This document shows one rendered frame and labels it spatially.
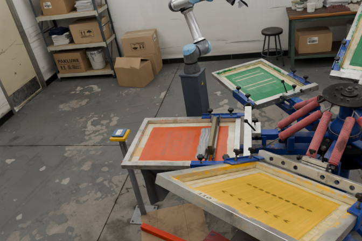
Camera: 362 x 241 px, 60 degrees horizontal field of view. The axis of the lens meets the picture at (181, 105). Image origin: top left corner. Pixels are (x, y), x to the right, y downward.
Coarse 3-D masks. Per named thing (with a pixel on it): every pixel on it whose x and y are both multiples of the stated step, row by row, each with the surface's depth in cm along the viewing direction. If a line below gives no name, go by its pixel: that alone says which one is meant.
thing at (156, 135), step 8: (160, 128) 252; (168, 128) 250; (176, 128) 248; (184, 128) 246; (192, 128) 245; (200, 128) 243; (224, 128) 238; (152, 136) 243; (160, 136) 242; (224, 136) 230
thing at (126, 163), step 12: (144, 120) 258; (156, 120) 257; (168, 120) 255; (180, 120) 252; (192, 120) 250; (204, 120) 248; (228, 120) 244; (240, 120) 238; (240, 132) 229; (132, 144) 232; (132, 156) 224; (132, 168) 213; (144, 168) 211; (156, 168) 209; (168, 168) 207; (180, 168) 205
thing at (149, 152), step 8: (152, 144) 234; (160, 144) 233; (192, 144) 227; (224, 144) 221; (144, 152) 227; (152, 152) 226; (192, 152) 219; (216, 152) 215; (224, 152) 214; (144, 160) 219; (168, 160) 215; (176, 160) 214; (184, 160) 213; (216, 160) 208
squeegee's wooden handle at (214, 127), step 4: (212, 120) 231; (216, 120) 231; (212, 124) 226; (216, 124) 230; (212, 128) 222; (216, 128) 229; (212, 132) 218; (216, 132) 228; (212, 136) 214; (208, 140) 211; (212, 140) 210; (208, 144) 207; (212, 144) 208; (208, 148) 207; (212, 148) 207; (208, 152) 208; (212, 152) 208
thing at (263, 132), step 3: (261, 129) 216; (264, 129) 215; (267, 129) 215; (270, 129) 214; (273, 129) 214; (276, 129) 213; (261, 132) 213; (264, 132) 212; (267, 132) 212; (270, 132) 211; (273, 132) 211; (276, 132) 210; (261, 135) 211; (264, 135) 211; (267, 135) 210; (270, 135) 210; (273, 135) 210; (276, 135) 209; (252, 138) 214; (261, 138) 213; (267, 138) 212; (270, 138) 211; (273, 138) 211; (276, 138) 210
